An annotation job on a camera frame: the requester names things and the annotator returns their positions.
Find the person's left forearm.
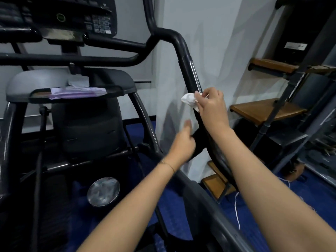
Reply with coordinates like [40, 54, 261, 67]
[76, 157, 189, 252]

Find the silver round metal bowl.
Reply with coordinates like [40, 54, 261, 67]
[87, 177, 121, 207]

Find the person's right hand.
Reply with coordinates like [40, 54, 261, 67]
[194, 87, 234, 134]

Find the white tissue sheet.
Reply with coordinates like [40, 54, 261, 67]
[68, 76, 90, 89]

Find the purple wipes packet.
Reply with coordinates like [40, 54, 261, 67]
[50, 86, 107, 100]

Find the black metal stair frame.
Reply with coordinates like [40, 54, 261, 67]
[248, 0, 336, 187]

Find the wooden stair step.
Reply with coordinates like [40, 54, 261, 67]
[230, 98, 308, 126]
[248, 58, 300, 77]
[304, 64, 336, 76]
[202, 160, 237, 203]

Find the black exercise machine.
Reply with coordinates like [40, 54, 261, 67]
[0, 0, 256, 252]

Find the black machine control console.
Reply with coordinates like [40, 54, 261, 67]
[0, 0, 118, 47]

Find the person's left hand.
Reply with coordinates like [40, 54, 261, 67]
[164, 119, 197, 168]

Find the thin gold bracelet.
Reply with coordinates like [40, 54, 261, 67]
[161, 160, 175, 174]

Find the person's right forearm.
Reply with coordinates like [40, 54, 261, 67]
[209, 128, 336, 252]

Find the white sticker label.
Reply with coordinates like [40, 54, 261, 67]
[284, 42, 308, 52]

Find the white thin cord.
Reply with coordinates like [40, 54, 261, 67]
[234, 177, 290, 230]

